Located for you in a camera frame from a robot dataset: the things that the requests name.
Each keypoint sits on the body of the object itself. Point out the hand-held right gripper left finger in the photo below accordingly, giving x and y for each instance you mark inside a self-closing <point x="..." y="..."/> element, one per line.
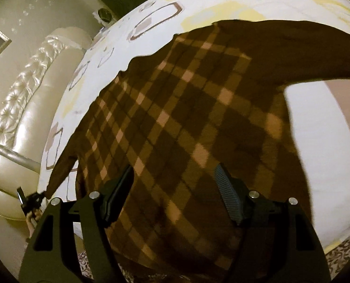
<point x="120" y="190"/>

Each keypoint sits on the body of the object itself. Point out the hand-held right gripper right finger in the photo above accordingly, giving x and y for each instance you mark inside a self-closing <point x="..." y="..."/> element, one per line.
<point x="228" y="196"/>

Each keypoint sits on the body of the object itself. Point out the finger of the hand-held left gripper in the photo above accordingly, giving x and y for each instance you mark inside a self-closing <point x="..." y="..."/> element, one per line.
<point x="39" y="197"/>

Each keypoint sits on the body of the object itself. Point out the brown plaid sweater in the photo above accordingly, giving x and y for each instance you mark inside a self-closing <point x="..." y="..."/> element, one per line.
<point x="192" y="109"/>

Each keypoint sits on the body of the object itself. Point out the person's left hand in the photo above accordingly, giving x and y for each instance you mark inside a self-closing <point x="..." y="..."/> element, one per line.
<point x="32" y="222"/>

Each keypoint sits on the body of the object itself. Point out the cream tufted headboard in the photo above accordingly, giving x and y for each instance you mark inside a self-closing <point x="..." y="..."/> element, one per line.
<point x="30" y="115"/>

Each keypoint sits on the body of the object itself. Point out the patterned carpet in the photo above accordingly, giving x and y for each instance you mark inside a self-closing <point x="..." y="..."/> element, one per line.
<point x="342" y="250"/>

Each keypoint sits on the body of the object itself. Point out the white patterned bed sheet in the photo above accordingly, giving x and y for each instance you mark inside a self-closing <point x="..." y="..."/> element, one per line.
<point x="133" y="14"/>

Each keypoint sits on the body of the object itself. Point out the white cabinet with round hole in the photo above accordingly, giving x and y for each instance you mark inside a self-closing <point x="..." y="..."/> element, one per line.
<point x="104" y="14"/>

